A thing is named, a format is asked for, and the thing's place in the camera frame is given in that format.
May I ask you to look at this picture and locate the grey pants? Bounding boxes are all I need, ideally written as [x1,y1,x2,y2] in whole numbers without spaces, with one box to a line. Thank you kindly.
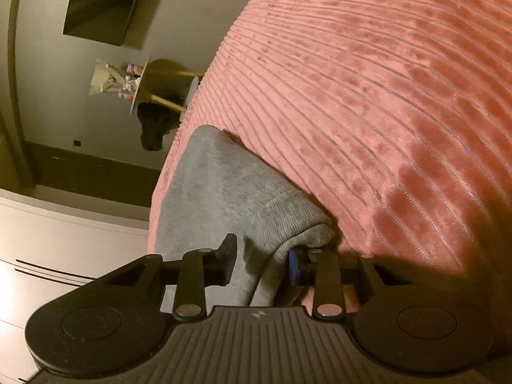
[154,125,335,309]

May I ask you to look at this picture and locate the dark brown door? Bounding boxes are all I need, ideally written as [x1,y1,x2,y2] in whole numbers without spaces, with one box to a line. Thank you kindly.
[25,141,163,210]

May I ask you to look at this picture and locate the pink ribbed blanket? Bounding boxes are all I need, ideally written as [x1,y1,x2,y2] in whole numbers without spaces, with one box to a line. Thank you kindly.
[147,0,512,369]

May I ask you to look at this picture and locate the yellow-legged side table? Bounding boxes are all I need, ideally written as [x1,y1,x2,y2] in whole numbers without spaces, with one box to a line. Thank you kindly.
[129,57,205,117]

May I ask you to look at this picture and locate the white wardrobe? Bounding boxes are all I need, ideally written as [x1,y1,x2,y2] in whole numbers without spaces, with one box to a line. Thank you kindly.
[0,187,155,380]

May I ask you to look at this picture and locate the white wrapped bouquet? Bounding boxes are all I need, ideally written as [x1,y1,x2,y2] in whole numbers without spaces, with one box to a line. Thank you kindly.
[88,59,137,97]

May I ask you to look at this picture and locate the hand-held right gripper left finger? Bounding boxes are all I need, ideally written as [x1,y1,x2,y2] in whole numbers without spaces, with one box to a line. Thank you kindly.
[98,234,238,323]

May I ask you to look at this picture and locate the black wall television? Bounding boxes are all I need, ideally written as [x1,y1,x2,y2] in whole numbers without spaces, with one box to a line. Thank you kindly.
[63,0,153,47]

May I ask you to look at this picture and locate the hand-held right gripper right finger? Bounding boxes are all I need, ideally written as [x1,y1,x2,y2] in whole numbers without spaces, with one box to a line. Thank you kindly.
[288,247,405,322]

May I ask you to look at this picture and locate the black garment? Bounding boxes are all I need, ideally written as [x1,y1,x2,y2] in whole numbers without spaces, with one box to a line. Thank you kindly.
[136,102,177,152]

